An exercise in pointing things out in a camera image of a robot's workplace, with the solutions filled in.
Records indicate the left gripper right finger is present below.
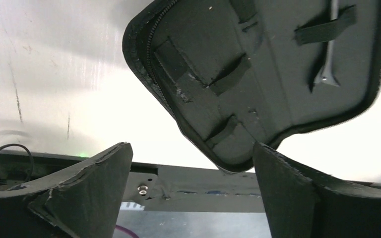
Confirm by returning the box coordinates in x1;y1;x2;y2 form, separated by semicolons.
253;143;381;238

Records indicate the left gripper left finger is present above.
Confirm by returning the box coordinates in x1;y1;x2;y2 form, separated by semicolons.
0;143;133;238

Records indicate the black hair clip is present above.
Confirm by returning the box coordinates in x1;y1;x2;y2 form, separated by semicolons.
310;0;340;93

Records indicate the black zip tool case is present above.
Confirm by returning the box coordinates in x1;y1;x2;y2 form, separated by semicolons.
122;0;381;173

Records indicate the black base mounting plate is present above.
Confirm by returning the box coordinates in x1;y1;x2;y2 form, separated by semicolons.
0;153;264;213

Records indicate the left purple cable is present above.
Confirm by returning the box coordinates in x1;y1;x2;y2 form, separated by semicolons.
114;225;140;238

